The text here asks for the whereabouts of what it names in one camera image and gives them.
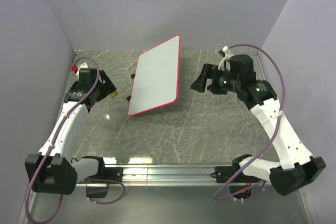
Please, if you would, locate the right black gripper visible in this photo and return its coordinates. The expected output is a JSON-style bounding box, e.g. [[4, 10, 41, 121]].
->
[[190, 63, 240, 95]]

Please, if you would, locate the yellow whiteboard eraser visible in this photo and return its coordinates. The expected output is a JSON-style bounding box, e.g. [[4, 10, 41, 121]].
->
[[109, 91, 118, 98]]

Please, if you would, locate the white board with pink frame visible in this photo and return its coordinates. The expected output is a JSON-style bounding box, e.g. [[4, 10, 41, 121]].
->
[[127, 35, 181, 116]]

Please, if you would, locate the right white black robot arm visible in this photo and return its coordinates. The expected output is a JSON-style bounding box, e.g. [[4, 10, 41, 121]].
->
[[191, 55, 326, 196]]

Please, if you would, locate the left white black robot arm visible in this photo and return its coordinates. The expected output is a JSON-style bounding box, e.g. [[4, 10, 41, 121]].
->
[[25, 68, 118, 195]]

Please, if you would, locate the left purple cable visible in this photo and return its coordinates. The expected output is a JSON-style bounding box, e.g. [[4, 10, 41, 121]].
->
[[24, 57, 125, 223]]

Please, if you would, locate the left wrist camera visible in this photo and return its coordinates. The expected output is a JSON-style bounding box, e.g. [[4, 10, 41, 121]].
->
[[71, 61, 88, 74]]

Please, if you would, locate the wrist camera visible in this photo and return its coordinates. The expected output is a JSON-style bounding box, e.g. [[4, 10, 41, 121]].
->
[[218, 46, 234, 70], [71, 61, 88, 74]]

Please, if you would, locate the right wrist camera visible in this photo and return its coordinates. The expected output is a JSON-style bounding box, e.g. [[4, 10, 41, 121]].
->
[[218, 46, 234, 70]]

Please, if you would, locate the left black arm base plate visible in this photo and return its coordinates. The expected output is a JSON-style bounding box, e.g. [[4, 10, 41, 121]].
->
[[79, 166, 123, 184]]

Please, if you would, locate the aluminium mounting rail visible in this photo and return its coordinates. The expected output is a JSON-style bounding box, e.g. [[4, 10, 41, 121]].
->
[[28, 164, 318, 223]]

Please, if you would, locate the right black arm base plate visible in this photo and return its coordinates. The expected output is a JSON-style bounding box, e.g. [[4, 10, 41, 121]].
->
[[210, 166, 260, 184]]

